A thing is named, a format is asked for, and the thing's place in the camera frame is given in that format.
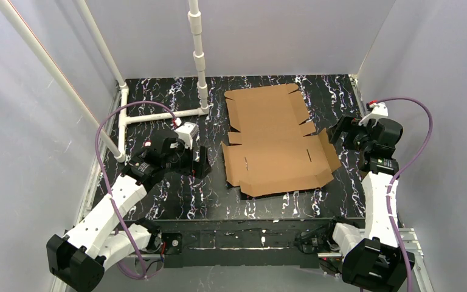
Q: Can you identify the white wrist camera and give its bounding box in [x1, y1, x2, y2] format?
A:
[358, 100, 389, 126]
[175, 122, 199, 149]

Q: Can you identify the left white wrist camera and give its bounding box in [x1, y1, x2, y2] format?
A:
[175, 122, 199, 149]

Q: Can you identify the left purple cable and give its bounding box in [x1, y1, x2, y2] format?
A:
[94, 100, 180, 280]

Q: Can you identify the white pvc pipe frame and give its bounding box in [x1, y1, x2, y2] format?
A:
[0, 0, 212, 163]

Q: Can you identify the brown cardboard box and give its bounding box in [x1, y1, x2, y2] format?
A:
[221, 83, 341, 197]

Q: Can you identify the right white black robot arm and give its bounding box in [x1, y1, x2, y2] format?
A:
[327, 115, 415, 291]

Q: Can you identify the aluminium rail base frame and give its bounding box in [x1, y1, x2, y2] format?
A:
[52, 74, 436, 292]

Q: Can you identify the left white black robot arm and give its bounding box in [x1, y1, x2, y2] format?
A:
[46, 122, 210, 291]

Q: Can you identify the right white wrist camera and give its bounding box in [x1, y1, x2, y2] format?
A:
[358, 100, 389, 126]

